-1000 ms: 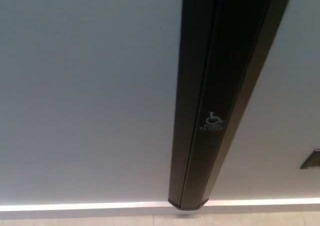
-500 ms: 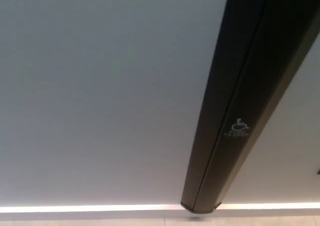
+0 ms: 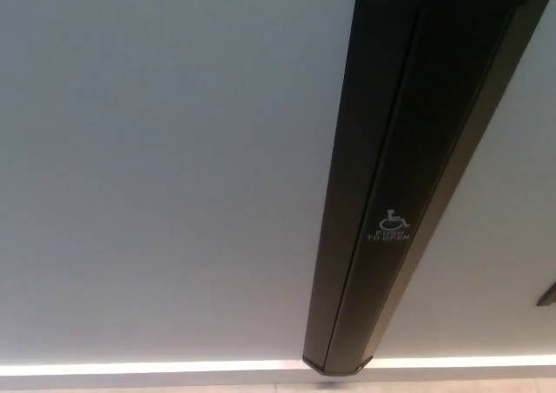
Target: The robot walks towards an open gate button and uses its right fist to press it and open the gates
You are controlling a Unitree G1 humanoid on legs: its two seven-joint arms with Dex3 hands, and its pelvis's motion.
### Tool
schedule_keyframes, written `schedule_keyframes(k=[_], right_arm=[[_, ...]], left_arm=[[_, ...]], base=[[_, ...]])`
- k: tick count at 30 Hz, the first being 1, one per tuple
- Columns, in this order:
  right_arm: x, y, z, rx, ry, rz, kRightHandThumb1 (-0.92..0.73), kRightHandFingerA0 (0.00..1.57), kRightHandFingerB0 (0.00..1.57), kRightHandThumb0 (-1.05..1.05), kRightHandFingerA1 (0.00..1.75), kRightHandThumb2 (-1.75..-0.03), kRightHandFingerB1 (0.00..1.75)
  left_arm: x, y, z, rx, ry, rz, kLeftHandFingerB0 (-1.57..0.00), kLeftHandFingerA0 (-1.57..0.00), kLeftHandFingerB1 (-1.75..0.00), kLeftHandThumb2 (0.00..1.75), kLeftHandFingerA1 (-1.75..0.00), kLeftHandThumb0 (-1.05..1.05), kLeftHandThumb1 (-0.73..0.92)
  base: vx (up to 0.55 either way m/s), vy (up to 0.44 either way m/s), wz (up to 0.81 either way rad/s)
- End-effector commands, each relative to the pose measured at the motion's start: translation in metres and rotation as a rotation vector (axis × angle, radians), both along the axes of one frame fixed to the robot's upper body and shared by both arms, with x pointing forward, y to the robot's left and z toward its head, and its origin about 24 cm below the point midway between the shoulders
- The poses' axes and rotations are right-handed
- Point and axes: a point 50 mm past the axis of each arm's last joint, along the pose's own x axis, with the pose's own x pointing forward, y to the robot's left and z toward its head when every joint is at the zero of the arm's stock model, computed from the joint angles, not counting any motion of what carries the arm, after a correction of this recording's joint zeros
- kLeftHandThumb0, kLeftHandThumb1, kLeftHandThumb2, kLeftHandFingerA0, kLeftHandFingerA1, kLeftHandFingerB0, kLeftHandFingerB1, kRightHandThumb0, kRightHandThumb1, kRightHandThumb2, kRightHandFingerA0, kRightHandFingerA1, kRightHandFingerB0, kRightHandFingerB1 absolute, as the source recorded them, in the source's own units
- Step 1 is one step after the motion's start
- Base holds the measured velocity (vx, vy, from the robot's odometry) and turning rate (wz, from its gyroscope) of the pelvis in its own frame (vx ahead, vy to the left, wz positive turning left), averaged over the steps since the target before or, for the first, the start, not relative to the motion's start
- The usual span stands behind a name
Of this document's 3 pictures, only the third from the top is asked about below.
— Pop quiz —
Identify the black push-to-open door bar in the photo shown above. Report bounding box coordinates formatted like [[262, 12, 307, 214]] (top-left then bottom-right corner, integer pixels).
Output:
[[301, 0, 556, 377]]

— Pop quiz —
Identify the white baseboard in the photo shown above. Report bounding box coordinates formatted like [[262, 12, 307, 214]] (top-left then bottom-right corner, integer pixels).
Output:
[[0, 360, 556, 391]]

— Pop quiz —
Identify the white LED light strip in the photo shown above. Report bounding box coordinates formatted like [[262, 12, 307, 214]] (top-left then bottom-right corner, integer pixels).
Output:
[[0, 350, 556, 379]]

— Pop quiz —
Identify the dark wall-mounted fixture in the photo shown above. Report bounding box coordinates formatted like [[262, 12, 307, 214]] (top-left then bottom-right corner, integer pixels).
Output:
[[536, 281, 556, 308]]

